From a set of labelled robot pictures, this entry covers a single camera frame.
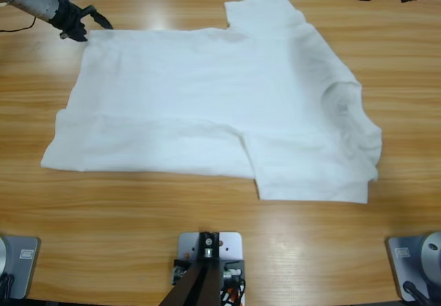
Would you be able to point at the white t-shirt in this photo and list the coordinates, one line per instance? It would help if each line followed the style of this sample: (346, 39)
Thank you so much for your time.
(206, 96)

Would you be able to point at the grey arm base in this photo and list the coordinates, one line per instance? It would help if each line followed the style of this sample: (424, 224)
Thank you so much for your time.
(399, 271)
(24, 275)

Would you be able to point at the white mounting block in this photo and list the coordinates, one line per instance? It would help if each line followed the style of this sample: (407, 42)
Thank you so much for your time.
(187, 244)

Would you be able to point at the white label sticker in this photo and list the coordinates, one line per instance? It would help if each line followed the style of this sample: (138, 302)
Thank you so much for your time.
(27, 254)
(402, 252)

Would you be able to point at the silver cylindrical fitting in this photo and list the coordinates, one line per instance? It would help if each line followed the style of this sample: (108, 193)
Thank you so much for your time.
(231, 274)
(177, 273)

